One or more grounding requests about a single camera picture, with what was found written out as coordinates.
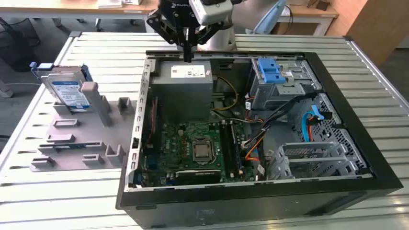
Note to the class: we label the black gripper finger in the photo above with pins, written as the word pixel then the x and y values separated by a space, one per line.
pixel 192 48
pixel 162 28

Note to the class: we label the hard disk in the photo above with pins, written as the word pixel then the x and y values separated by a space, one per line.
pixel 64 91

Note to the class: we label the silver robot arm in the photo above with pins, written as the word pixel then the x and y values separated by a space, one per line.
pixel 220 38

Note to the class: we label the silver disk bay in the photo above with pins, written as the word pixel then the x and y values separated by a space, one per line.
pixel 313 160

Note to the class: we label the white labelled box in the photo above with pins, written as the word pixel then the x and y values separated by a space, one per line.
pixel 130 2

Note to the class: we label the grey power supply unit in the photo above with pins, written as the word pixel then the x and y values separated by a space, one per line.
pixel 181 100

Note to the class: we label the blue bay latch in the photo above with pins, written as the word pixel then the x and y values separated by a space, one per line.
pixel 269 72

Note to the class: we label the wooden top desk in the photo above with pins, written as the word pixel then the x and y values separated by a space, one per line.
pixel 306 12
pixel 64 4

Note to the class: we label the silver optical drive cage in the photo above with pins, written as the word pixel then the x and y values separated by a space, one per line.
pixel 288 91

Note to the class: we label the green motherboard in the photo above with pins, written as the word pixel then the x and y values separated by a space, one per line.
pixel 172 134

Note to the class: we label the silver CPU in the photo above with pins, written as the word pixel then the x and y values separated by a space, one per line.
pixel 201 151

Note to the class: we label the black RAM slot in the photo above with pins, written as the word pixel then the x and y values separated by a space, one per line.
pixel 225 148

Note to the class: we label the black wastebasket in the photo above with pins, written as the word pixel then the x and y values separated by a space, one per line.
pixel 18 48

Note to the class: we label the CPU socket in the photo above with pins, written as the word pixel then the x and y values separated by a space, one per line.
pixel 202 162

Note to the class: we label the grey parts rack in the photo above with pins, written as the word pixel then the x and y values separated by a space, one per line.
pixel 82 134

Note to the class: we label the black graphics card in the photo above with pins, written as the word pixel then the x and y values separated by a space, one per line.
pixel 197 177

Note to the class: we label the RAM stick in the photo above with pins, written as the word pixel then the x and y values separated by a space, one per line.
pixel 68 146

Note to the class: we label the wooden cabinet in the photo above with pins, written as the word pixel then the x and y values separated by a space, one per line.
pixel 377 24

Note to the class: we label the black PC case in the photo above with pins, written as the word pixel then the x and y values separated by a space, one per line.
pixel 224 206

